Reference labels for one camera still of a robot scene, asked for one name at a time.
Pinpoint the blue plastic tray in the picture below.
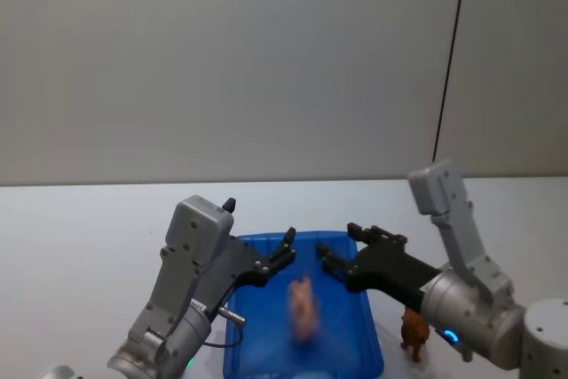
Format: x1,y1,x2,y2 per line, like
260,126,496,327
220,230,385,379

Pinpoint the thin dark gripper cable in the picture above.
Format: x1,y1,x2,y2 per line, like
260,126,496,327
194,304,249,350

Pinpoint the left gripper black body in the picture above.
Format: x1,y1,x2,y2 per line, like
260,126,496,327
192,234,272,316

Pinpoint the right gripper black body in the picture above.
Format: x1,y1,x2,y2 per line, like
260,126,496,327
345,242,441,312

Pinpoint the pink pig toy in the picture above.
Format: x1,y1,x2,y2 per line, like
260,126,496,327
287,276,323,345

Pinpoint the brown animal toy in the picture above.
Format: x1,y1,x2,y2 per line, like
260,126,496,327
398,307,431,364

